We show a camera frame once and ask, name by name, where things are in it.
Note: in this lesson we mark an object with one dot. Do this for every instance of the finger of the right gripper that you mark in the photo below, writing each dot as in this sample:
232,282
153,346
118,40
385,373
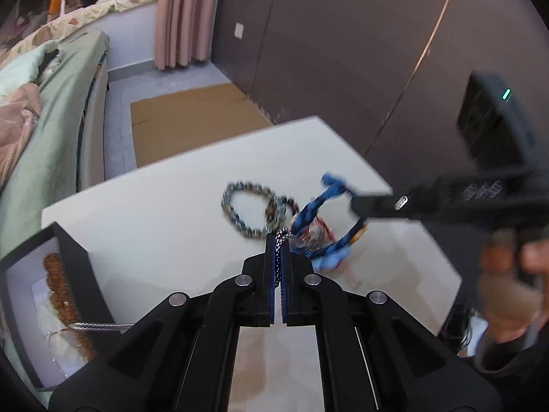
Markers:
381,206

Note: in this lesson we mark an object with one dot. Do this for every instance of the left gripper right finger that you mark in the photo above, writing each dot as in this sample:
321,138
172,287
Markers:
373,355

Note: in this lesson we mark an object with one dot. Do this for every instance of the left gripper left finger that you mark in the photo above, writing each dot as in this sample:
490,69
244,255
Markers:
178,357

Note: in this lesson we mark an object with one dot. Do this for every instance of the blue flower braided ornament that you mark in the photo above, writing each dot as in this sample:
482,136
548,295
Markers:
311,237

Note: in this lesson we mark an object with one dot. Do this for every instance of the black jewelry box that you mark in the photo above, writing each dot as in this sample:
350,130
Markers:
47,284

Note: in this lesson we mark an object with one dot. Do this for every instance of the right hand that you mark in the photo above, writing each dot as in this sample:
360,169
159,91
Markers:
513,286

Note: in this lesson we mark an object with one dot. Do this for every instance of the flat brown cardboard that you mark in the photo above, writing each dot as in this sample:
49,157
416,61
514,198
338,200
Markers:
180,122

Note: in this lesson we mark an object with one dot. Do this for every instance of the green bed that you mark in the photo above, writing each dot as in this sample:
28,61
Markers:
47,171

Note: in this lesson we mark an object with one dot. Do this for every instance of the pink curtain right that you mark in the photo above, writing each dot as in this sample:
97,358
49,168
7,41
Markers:
183,32

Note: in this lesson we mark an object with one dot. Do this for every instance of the pink fleece duck blanket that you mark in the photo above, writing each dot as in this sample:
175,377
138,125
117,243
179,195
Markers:
19,114

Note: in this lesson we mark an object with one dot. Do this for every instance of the light green quilt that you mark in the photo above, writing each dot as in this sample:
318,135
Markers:
28,67

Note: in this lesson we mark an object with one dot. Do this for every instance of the patterned window seat cushion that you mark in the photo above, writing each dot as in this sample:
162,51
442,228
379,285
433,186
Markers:
64,26

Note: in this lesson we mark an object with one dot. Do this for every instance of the white wall socket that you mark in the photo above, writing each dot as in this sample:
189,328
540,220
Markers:
238,30

